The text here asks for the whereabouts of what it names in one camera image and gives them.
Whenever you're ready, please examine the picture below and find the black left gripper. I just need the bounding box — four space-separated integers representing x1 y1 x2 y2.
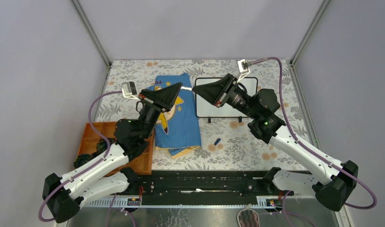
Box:
138 82 181 140

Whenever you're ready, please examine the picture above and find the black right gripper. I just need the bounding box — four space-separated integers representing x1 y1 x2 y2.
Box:
192 73 258 119

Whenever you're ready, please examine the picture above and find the white whiteboard marker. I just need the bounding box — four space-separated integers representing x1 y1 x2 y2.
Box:
181 86 192 91

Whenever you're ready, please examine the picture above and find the black framed whiteboard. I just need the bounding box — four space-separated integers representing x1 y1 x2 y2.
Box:
195 77 258 118

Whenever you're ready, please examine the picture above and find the blue marker cap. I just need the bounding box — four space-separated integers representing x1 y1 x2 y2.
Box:
214 138 221 145

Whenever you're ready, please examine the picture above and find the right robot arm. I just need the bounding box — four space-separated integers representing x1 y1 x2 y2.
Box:
192 74 359 211

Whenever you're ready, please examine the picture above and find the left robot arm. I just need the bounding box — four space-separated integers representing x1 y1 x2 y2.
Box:
38 82 183 223

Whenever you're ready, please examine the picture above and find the blue cartoon cloth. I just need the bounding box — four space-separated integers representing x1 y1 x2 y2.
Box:
149 73 202 158

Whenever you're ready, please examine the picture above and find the orange wooden compartment tray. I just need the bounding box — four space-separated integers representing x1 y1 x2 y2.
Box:
77 122 154 176

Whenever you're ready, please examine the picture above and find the black roll in tray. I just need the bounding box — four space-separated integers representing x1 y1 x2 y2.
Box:
73 154 91 169

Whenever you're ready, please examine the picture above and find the striped object at bottom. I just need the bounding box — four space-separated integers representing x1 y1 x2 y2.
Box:
236 204 260 227

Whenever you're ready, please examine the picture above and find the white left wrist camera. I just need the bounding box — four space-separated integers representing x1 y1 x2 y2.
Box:
121 81 139 100

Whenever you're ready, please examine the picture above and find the black mounting rail base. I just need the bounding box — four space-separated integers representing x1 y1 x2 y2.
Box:
86 170 306 209

